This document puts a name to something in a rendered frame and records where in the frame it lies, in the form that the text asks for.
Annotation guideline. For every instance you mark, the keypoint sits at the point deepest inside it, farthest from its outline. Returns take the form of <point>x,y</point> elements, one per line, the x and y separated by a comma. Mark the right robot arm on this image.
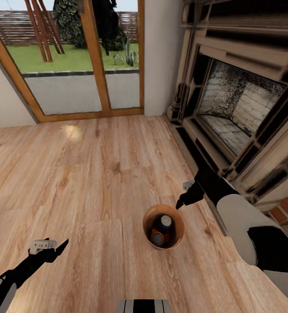
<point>259,240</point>

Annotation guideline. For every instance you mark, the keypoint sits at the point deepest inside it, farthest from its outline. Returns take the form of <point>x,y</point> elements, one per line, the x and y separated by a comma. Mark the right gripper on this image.
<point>189,198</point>

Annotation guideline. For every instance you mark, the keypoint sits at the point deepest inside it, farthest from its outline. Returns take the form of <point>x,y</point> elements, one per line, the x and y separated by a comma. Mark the can of soda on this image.
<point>156,238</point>
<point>164,224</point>
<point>166,237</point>

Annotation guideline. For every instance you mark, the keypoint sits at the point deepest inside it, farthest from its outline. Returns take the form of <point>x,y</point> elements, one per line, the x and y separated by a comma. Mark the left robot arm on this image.
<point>40,251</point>

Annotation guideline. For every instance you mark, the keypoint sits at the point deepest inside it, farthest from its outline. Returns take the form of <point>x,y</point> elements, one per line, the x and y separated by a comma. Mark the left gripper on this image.
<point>46,255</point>

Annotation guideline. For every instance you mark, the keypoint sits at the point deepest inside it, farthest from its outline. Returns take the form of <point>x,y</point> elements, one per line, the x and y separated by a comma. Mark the trash can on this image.
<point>152,218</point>

